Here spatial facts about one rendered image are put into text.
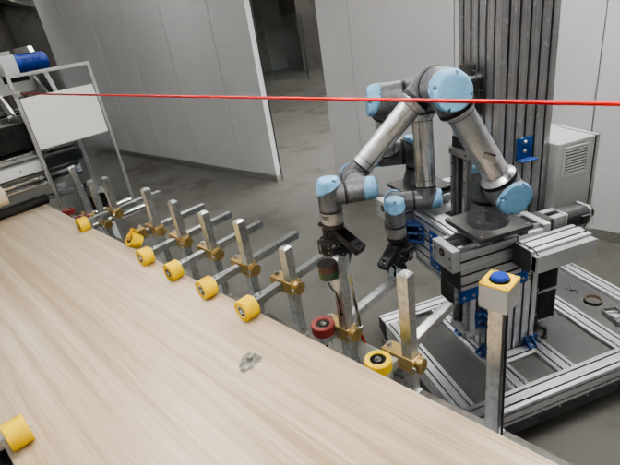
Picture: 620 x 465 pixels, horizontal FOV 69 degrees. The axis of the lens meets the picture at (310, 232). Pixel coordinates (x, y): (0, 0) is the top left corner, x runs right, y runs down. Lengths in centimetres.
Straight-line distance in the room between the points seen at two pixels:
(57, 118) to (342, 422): 287
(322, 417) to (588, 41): 302
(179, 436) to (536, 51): 171
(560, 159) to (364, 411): 130
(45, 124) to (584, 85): 359
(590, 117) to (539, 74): 180
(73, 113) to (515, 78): 278
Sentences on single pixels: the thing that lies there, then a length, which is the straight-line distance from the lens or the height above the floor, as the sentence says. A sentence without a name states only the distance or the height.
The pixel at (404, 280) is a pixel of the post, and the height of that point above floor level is 114.
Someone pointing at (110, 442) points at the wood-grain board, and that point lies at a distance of 142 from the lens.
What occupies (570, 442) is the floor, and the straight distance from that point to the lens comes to 246.
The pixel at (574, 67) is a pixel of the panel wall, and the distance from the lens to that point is 369.
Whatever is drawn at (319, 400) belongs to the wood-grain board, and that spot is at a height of 90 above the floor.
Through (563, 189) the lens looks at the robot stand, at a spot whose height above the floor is 103.
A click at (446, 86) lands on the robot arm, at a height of 159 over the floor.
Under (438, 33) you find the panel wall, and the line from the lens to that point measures 401.
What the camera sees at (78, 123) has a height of 138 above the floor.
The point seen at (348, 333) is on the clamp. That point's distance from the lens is 156.
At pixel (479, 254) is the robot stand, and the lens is 178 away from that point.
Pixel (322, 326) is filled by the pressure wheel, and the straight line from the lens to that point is 153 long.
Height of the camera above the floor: 183
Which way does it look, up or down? 26 degrees down
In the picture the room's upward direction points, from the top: 9 degrees counter-clockwise
